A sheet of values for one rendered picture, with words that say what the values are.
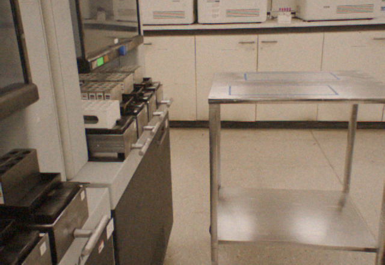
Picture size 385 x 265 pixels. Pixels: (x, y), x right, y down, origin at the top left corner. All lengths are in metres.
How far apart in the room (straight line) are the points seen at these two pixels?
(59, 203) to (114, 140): 0.36
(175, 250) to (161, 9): 2.03
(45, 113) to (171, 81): 2.61
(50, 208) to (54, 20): 0.39
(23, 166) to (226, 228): 0.99
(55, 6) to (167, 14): 2.46
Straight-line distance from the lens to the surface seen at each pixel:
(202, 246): 1.95
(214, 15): 3.27
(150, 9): 3.33
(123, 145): 1.01
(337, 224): 1.66
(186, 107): 3.41
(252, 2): 3.27
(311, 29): 3.38
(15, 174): 0.70
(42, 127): 0.80
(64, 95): 0.89
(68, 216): 0.70
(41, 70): 0.80
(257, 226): 1.58
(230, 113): 3.40
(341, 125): 3.61
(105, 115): 1.01
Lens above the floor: 1.14
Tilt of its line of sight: 18 degrees down
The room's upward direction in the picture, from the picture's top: 2 degrees counter-clockwise
